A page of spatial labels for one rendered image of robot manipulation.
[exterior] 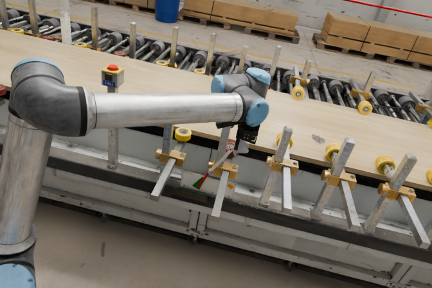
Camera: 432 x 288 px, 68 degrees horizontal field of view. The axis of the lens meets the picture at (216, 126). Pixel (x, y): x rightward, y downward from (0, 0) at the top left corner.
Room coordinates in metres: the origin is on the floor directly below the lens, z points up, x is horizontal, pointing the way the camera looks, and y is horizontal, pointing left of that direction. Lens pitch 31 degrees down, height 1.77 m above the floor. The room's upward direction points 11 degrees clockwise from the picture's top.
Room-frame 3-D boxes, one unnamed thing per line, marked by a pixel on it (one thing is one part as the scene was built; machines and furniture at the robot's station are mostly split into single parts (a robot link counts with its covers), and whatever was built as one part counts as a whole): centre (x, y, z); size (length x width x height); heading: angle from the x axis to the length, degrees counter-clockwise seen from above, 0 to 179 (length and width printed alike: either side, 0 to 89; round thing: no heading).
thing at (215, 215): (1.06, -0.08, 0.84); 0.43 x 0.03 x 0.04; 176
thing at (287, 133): (1.14, -0.30, 0.90); 0.03 x 0.03 x 0.48; 86
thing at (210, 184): (1.14, -0.01, 0.75); 0.26 x 0.01 x 0.10; 86
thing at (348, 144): (1.12, -0.54, 0.91); 0.03 x 0.03 x 0.48; 86
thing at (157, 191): (1.12, 0.17, 0.84); 0.43 x 0.03 x 0.04; 176
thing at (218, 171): (1.16, -0.07, 0.85); 0.13 x 0.06 x 0.05; 86
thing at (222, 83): (1.00, -0.03, 1.32); 0.12 x 0.12 x 0.09; 35
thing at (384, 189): (1.10, -0.82, 0.95); 0.13 x 0.06 x 0.05; 86
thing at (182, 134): (1.32, 0.15, 0.85); 0.08 x 0.08 x 0.11
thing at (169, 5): (6.80, 1.45, 0.36); 0.59 x 0.57 x 0.73; 178
